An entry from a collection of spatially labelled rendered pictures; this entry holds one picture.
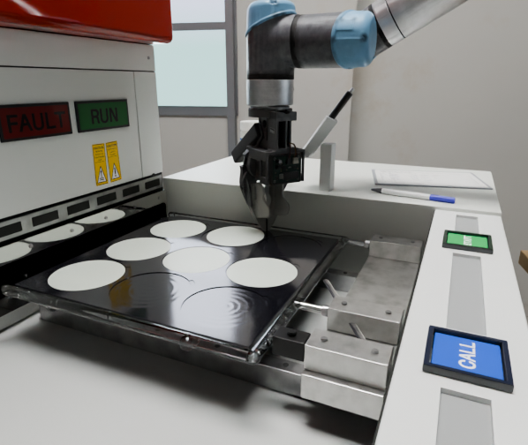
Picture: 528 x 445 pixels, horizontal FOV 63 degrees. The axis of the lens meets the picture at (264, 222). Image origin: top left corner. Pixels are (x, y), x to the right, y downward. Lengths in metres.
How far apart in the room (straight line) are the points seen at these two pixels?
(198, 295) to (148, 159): 0.40
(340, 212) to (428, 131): 1.66
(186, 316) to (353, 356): 0.19
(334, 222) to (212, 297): 0.31
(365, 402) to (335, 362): 0.04
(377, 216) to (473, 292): 0.32
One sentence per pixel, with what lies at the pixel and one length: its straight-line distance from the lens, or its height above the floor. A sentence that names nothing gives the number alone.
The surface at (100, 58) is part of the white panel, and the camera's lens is 0.80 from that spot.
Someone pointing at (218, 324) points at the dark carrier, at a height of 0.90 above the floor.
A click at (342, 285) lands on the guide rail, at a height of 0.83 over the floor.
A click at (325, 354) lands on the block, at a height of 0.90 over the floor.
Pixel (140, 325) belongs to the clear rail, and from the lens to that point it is 0.50.
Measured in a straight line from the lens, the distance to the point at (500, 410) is 0.32.
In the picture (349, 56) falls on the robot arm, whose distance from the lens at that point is 0.65.
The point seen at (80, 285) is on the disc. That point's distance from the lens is 0.62.
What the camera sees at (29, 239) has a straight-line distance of 0.70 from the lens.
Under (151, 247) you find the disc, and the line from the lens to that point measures 0.72.
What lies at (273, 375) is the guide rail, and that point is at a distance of 0.51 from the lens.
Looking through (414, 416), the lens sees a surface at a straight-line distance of 0.30.
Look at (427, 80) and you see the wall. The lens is 2.37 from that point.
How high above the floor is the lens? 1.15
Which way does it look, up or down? 18 degrees down
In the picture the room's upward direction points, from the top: straight up
